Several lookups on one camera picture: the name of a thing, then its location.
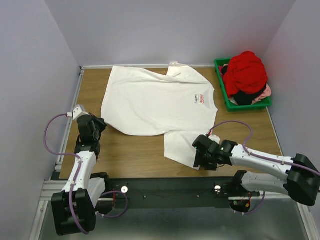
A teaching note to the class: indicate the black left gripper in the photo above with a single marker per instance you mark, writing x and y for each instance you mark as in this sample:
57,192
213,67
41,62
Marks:
101,122

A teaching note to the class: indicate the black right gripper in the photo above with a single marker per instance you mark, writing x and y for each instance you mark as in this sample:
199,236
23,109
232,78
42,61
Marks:
199,160

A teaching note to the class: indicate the white t shirt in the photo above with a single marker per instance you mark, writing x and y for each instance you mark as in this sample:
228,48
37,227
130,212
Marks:
178,105

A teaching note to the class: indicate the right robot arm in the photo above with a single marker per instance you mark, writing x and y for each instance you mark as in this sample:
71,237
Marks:
295,177

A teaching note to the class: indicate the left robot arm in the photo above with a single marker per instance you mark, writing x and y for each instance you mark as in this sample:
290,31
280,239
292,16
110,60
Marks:
74,207

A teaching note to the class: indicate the green plastic bin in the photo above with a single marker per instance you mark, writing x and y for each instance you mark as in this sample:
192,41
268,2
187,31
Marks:
230,106

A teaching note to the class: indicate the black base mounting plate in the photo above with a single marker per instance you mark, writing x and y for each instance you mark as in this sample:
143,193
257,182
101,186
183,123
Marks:
176,193

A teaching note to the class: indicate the red t shirt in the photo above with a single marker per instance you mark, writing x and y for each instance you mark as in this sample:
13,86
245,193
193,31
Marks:
244,58

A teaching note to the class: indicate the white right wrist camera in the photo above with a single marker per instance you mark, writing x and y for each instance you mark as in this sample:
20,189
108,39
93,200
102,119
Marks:
213,137

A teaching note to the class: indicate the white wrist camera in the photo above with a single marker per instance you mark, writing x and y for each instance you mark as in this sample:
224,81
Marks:
213,137
77,112

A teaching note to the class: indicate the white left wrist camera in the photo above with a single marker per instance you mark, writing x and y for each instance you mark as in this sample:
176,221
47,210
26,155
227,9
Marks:
77,112

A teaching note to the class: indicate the aluminium frame rail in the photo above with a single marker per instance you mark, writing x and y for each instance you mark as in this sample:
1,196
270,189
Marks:
51,187

